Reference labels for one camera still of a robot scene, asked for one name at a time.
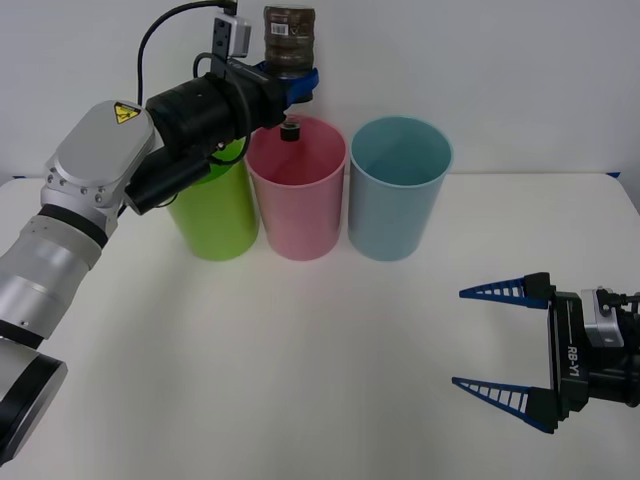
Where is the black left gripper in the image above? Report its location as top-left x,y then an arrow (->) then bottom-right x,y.
224,59 -> 320,134

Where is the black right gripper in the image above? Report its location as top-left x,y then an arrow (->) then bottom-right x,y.
451,272 -> 595,435

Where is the brown bottle with black cap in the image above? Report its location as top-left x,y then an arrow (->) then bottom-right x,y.
263,4 -> 318,144

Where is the pink plastic bin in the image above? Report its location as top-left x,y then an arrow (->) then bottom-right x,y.
244,114 -> 349,262

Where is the yellow-green plastic bin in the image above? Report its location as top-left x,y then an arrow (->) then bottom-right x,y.
166,137 -> 260,262

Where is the pale blue plastic bin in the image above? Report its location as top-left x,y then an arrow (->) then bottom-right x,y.
348,115 -> 454,263

